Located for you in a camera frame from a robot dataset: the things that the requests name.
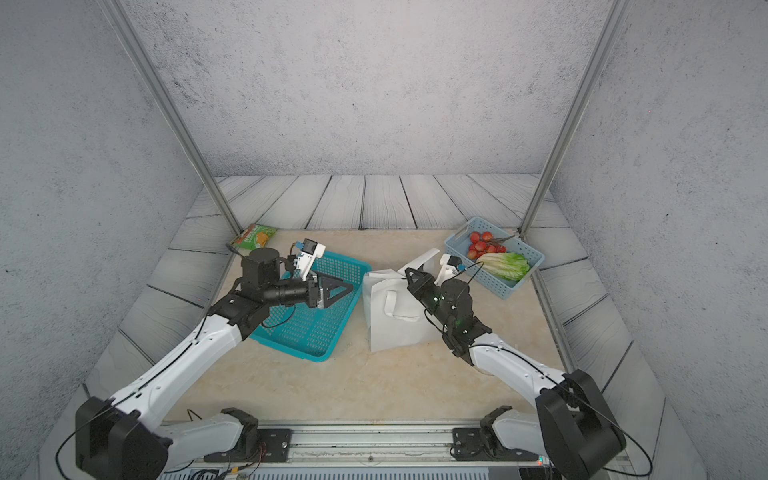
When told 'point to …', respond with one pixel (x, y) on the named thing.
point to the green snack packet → (254, 236)
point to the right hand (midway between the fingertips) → (405, 269)
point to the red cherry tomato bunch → (483, 243)
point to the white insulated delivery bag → (396, 313)
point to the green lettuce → (507, 265)
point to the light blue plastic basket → (458, 243)
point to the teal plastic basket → (310, 332)
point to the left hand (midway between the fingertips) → (349, 288)
